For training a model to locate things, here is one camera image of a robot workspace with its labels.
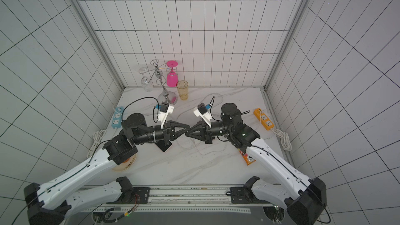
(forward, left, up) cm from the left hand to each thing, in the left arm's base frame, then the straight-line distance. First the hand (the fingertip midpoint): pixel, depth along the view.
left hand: (186, 131), depth 60 cm
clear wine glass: (+45, +32, -21) cm, 59 cm away
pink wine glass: (+46, +14, -14) cm, 51 cm away
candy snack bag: (0, -32, -31) cm, 44 cm away
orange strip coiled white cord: (+11, -54, -27) cm, 62 cm away
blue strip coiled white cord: (+12, +57, -31) cm, 66 cm away
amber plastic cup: (+42, +7, -17) cm, 46 cm away
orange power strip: (+21, -48, -29) cm, 60 cm away
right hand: (-2, +1, -1) cm, 3 cm away
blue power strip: (+26, +50, -30) cm, 64 cm away
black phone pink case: (+7, +18, -30) cm, 36 cm away
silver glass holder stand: (+43, +20, -28) cm, 55 cm away
